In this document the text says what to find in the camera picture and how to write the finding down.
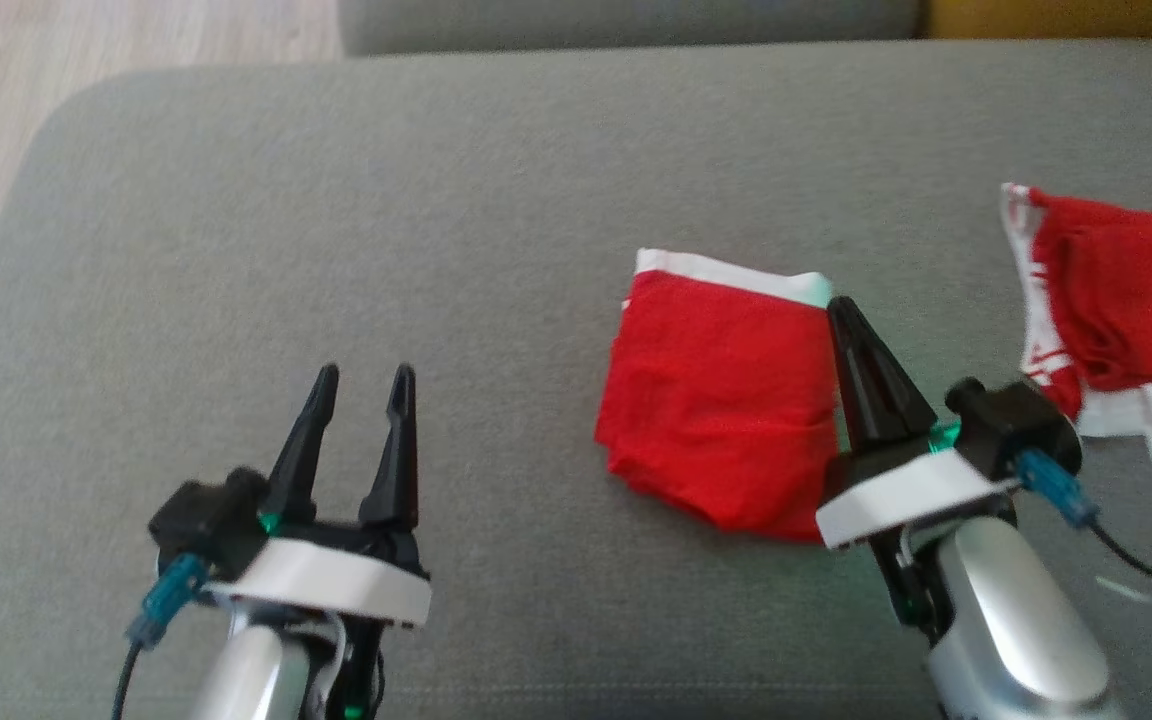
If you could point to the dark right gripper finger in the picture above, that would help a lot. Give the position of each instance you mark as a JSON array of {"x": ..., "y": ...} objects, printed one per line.
[
  {"x": 901, "y": 410},
  {"x": 858, "y": 400}
]

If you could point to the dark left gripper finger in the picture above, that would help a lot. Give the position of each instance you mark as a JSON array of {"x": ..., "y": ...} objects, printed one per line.
[
  {"x": 396, "y": 470},
  {"x": 301, "y": 470}
]

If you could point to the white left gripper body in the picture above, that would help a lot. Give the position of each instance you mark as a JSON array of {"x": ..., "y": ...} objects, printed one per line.
[{"x": 336, "y": 580}]

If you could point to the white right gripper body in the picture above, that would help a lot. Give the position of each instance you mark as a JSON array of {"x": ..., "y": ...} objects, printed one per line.
[{"x": 896, "y": 495}]

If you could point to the red garment plain white hem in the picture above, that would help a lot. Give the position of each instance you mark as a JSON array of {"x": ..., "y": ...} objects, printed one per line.
[{"x": 716, "y": 400}]

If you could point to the red shorts with white stripes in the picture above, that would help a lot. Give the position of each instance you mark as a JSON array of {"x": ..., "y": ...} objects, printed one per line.
[{"x": 1136, "y": 290}]

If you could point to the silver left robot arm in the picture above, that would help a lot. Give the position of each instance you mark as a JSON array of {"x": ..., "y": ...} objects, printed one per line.
[{"x": 246, "y": 670}]

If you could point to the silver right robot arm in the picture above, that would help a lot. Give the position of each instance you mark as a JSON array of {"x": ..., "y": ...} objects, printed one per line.
[{"x": 1006, "y": 630}]

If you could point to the large grey sofa ottoman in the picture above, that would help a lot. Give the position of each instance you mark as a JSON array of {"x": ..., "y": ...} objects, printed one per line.
[{"x": 336, "y": 250}]

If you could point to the large yellow sofa backrest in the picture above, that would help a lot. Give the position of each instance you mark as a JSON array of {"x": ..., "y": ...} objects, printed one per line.
[{"x": 1066, "y": 15}]

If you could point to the grey sofa seat cushion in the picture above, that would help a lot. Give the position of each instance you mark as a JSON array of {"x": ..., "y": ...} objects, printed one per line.
[{"x": 636, "y": 20}]

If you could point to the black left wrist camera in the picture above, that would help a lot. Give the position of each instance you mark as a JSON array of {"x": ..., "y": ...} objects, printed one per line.
[{"x": 206, "y": 520}]

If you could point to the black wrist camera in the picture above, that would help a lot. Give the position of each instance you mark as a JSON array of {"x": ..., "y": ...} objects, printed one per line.
[
  {"x": 206, "y": 520},
  {"x": 1011, "y": 425}
]

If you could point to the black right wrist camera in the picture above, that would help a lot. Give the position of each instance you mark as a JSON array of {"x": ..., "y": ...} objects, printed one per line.
[{"x": 1011, "y": 425}]

